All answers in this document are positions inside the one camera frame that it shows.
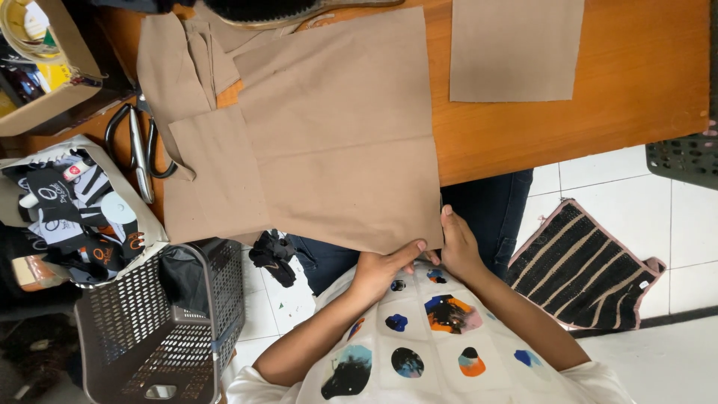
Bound folded beige fabric strip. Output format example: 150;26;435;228
136;12;243;181

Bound cardboard box with supplies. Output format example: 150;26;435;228
0;0;105;138

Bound grey perforated plastic basket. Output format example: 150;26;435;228
74;238;246;404

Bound black crumpled cloth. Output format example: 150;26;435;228
248;229;298;288

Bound small beige fabric square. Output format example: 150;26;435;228
449;0;585;103

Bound black striped doormat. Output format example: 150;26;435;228
506;199;668;332

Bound dark perforated plastic basket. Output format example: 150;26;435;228
645;131;718;191

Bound beige fabric rectangle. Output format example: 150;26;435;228
162;105;273;246

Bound person's right hand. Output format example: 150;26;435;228
423;205;488;282

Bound black plastic bag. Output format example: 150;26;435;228
158;245;212;316

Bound clear tape roll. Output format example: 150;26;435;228
0;0;69;64

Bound large beige fabric piece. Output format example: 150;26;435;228
231;7;444;256

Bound person's left hand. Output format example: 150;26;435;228
350;239;429;304

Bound person's white printed shirt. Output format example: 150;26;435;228
224;260;636;404

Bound black-handled tailor scissors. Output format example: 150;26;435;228
104;91;178;205

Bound person's dark blue jeans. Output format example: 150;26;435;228
288;168;534;297

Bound canvas bag of labels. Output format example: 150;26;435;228
0;134;170;289

